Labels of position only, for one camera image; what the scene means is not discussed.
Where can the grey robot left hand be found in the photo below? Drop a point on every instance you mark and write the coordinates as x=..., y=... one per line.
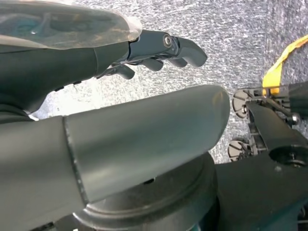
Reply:
x=60, y=63

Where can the grey robot left leg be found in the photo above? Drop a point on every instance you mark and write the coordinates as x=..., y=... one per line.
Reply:
x=144, y=134

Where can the yellow tape square torn corner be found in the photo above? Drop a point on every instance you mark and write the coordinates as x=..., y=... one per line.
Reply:
x=272, y=76

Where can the black robot left foot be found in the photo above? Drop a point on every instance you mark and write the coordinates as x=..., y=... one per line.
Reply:
x=264, y=191

